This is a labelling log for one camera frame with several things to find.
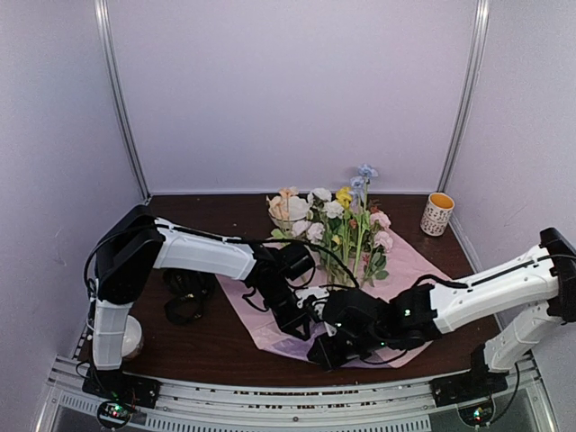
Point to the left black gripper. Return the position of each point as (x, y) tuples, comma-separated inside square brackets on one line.
[(287, 324)]

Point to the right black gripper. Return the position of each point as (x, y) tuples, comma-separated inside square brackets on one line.
[(329, 358)]

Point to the pink wrapping paper sheet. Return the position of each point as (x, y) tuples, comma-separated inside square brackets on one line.
[(404, 266)]

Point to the black printed ribbon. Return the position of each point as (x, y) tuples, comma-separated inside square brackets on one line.
[(190, 290)]

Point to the scalloped white bowl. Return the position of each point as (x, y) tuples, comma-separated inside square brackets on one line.
[(299, 209)]

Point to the peach flower stem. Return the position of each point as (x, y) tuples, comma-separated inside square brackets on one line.
[(279, 208)]

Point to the blue flower stem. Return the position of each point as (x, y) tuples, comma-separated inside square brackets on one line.
[(360, 185)]

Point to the patterned mug orange inside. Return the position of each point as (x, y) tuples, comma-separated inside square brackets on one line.
[(437, 214)]

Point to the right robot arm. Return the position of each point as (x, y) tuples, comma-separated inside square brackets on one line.
[(357, 324)]

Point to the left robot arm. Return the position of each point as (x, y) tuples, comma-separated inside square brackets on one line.
[(141, 242)]

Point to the round white bowl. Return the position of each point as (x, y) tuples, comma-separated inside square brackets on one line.
[(133, 339)]

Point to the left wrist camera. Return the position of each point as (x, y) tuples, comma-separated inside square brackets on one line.
[(313, 298)]

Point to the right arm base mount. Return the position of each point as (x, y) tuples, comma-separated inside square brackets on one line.
[(468, 386)]

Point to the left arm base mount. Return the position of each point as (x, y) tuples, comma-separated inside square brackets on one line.
[(126, 388)]

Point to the front aluminium rail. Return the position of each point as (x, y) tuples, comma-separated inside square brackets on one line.
[(406, 405)]

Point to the right aluminium frame post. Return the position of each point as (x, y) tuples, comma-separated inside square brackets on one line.
[(474, 65)]

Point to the aluminium frame post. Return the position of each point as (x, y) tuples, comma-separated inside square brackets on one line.
[(102, 16), (474, 65)]

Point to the left aluminium frame post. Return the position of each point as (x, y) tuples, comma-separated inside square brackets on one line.
[(102, 16)]

